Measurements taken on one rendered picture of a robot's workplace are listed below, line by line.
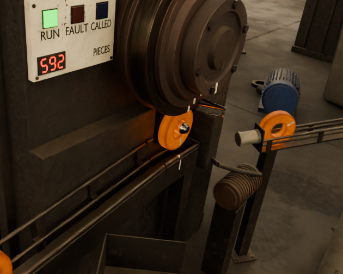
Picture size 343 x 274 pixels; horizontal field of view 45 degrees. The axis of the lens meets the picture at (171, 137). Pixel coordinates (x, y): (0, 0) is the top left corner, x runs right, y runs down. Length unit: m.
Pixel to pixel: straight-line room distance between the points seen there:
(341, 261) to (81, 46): 1.49
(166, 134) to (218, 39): 0.35
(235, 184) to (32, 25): 1.00
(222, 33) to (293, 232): 1.45
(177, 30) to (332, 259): 1.35
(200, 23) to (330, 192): 1.91
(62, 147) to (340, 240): 1.32
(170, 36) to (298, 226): 1.59
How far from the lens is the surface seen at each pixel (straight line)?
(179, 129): 1.32
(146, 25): 1.05
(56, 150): 1.09
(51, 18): 0.98
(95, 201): 1.23
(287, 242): 2.28
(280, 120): 1.70
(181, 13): 1.07
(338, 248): 2.01
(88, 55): 1.09
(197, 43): 1.06
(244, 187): 1.66
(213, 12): 1.09
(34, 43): 0.97
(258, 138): 1.68
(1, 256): 1.02
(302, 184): 2.77
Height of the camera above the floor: 1.45
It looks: 30 degrees down
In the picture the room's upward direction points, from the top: 8 degrees clockwise
